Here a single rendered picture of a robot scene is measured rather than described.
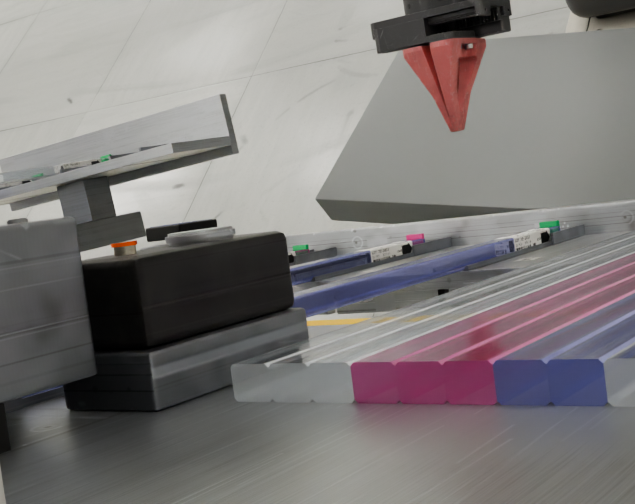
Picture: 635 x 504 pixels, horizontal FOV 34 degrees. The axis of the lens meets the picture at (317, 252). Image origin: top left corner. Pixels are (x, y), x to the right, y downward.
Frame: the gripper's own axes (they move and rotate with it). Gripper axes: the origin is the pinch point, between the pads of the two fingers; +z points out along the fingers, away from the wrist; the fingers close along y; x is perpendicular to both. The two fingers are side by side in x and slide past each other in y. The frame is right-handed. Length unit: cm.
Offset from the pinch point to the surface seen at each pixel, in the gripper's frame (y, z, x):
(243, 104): -117, -12, 124
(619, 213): 14.8, 8.4, -6.2
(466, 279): 11.6, 9.2, -25.3
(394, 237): -4.1, 8.5, -6.1
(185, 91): -141, -19, 132
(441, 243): 1.0, 9.2, -7.9
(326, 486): 27, 7, -64
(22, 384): 16, 5, -62
